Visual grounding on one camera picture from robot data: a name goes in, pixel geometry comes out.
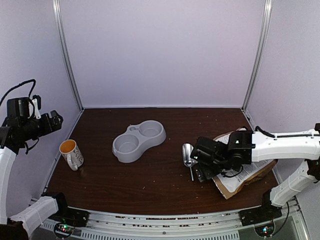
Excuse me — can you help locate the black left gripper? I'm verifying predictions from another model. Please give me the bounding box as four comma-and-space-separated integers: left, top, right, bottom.
21, 109, 63, 140

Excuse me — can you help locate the brown white pet food bag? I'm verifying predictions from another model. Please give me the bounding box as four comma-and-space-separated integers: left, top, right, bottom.
211, 127, 279, 200

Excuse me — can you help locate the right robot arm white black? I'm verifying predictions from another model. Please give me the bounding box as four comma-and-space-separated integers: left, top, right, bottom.
190, 123, 320, 221

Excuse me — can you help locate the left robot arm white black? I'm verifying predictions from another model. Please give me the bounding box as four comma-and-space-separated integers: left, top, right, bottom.
0, 95, 72, 240

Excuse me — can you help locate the grey double pet bowl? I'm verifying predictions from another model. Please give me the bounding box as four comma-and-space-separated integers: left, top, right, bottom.
112, 120, 167, 164

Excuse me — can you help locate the silver metal scoop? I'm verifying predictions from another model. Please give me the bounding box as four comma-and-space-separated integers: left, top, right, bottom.
182, 143, 194, 181

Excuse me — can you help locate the white patterned mug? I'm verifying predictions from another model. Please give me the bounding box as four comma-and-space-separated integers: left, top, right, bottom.
59, 139, 84, 171

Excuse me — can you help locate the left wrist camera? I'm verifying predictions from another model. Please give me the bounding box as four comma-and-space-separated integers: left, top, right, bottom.
29, 94, 41, 120

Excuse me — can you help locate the black braided left cable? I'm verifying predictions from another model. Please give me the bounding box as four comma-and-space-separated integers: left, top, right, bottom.
0, 79, 37, 108

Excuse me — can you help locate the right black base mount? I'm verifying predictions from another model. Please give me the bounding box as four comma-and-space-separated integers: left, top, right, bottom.
238, 190, 282, 227

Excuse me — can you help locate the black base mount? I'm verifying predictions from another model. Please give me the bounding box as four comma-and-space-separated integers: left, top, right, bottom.
238, 190, 282, 227
41, 192, 90, 227

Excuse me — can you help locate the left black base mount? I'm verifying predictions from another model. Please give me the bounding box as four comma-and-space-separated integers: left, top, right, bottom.
41, 192, 90, 227

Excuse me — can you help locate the front aluminium rail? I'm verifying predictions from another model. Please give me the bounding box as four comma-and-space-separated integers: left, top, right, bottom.
23, 197, 308, 240

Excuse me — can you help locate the left aluminium frame post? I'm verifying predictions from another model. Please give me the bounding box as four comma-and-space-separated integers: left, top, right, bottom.
52, 0, 84, 112

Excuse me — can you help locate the aluminium frame post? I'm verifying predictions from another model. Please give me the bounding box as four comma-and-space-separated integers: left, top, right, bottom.
52, 0, 84, 112
241, 0, 273, 113

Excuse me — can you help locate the right aluminium frame post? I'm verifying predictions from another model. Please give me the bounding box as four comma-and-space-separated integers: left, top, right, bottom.
241, 0, 273, 113

